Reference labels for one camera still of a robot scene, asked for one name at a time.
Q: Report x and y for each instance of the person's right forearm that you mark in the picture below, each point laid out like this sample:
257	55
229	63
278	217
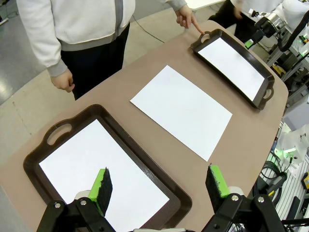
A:
46	48

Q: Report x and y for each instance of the white power strip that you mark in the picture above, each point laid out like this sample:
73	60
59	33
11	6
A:
3	21

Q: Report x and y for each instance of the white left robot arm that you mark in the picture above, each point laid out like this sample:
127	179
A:
297	140

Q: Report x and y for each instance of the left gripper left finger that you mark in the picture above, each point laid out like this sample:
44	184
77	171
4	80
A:
103	193

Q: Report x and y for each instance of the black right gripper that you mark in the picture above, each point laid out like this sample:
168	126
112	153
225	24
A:
263	27

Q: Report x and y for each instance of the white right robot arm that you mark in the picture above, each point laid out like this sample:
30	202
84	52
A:
292	9

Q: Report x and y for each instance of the brown plastic tray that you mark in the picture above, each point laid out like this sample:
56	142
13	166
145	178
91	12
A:
154	169
258	102

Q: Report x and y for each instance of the white A4 paper sheet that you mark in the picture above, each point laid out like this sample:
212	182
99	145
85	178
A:
231	65
79	164

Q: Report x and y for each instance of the person's left forearm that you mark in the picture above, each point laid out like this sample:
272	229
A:
177	3

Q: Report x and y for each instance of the person's left hand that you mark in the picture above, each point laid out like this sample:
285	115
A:
186	17

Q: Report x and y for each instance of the person in dark clothing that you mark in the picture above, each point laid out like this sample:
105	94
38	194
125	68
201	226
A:
224	17

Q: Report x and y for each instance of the person's right hand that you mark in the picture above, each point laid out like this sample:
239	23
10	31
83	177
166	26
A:
64	81

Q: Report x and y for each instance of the white A4 paper stack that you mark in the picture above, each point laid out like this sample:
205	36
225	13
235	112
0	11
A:
181	111

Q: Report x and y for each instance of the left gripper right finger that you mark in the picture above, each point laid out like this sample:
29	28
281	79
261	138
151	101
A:
217	191

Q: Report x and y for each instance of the person in white hoodie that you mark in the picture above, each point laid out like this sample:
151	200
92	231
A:
84	19

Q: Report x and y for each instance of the aluminium profile frame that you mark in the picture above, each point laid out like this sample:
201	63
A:
295	62

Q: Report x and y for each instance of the white table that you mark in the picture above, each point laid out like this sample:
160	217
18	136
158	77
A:
202	3

